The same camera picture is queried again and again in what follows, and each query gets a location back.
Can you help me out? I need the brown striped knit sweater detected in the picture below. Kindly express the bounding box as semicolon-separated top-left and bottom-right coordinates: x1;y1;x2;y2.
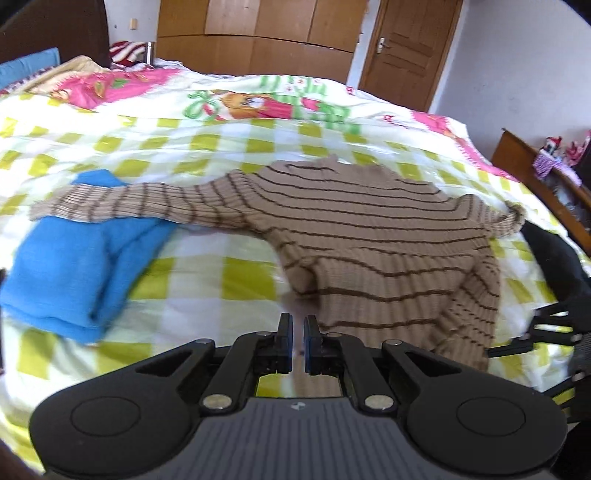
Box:
28;154;527;372

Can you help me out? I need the wooden wardrobe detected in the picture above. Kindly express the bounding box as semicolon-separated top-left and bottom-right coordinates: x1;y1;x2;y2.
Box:
156;0;370;85

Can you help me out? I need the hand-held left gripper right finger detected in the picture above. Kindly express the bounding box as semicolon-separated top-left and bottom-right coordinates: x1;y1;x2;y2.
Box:
302;314;463;412

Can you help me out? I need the blue pillow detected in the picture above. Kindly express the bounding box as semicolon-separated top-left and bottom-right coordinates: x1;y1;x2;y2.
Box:
0;47;61;88

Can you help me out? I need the blue folded garment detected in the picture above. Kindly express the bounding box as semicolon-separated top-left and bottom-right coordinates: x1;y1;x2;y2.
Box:
0;169;178;345

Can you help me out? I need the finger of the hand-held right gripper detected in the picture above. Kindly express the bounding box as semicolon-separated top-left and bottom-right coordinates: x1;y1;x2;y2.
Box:
526;300;583;342
486;333;580;360

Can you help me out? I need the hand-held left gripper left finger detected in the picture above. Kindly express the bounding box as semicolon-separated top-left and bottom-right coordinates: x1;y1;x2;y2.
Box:
133;312;295;412

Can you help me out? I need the dark wooden headboard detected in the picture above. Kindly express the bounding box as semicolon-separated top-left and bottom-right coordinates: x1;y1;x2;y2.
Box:
0;0;112;70

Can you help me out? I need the red white striped cloth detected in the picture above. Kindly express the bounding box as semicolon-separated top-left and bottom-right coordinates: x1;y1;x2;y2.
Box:
109;41;149;65

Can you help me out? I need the colourful cloth pile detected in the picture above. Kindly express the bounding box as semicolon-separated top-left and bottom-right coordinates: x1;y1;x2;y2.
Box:
532;131;591;185

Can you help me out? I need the green checked printed quilt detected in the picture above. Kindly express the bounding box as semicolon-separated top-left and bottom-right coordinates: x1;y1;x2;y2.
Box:
0;55;571;474

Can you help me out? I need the wooden door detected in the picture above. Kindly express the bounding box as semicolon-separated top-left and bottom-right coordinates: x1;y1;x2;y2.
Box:
358;0;464;113

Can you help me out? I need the dark cloth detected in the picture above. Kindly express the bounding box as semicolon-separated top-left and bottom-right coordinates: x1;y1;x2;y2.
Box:
523;222;591;308

